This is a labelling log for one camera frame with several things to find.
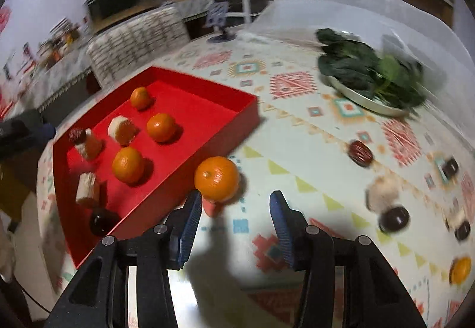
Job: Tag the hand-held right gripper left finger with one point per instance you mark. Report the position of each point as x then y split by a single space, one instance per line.
187 231

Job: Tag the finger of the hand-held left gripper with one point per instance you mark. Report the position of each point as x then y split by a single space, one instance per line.
47 130

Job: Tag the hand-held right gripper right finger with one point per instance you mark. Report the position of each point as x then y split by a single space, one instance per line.
284 231

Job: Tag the orange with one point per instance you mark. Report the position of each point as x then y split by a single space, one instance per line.
141 98
460 270
161 127
128 164
217 178

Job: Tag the sugarcane piece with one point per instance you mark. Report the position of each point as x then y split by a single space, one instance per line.
382 189
89 145
88 189
458 217
120 129

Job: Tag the red box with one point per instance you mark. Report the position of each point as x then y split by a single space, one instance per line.
193 116

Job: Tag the red date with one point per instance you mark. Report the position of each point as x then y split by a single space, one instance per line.
77 135
360 153

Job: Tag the patterned tablecloth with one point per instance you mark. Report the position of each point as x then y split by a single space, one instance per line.
297 150

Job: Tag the dark plum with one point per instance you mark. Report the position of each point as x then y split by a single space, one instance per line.
102 220
451 168
462 229
394 218

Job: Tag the table with patterned cloth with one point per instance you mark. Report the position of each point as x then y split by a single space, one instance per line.
137 38

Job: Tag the black crate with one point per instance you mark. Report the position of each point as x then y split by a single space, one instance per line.
111 7

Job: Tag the white plate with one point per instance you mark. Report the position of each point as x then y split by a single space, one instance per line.
371 105

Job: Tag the leafy greens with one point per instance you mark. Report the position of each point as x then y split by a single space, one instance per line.
363 64

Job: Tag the small sign stand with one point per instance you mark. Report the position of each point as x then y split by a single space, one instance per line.
219 22

